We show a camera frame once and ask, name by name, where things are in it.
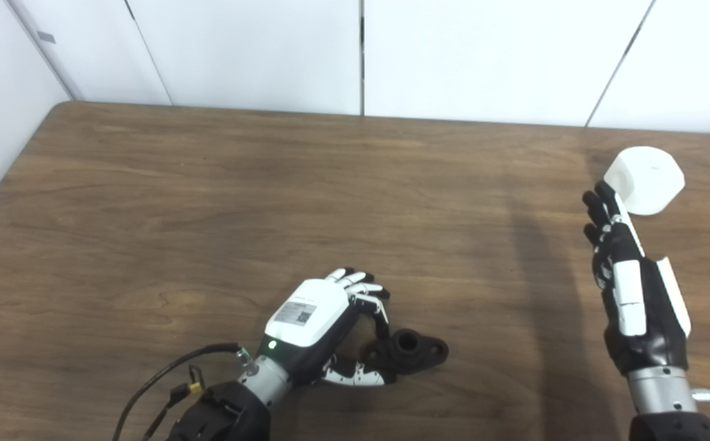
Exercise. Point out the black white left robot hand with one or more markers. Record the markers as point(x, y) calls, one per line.
point(312, 306)

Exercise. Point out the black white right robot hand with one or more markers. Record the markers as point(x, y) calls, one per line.
point(655, 318)

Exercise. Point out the black plastic holder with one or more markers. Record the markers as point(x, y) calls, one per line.
point(416, 352)

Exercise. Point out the round white plastic piece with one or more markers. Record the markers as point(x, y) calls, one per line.
point(649, 180)

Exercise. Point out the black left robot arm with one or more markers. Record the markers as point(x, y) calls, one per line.
point(226, 416)

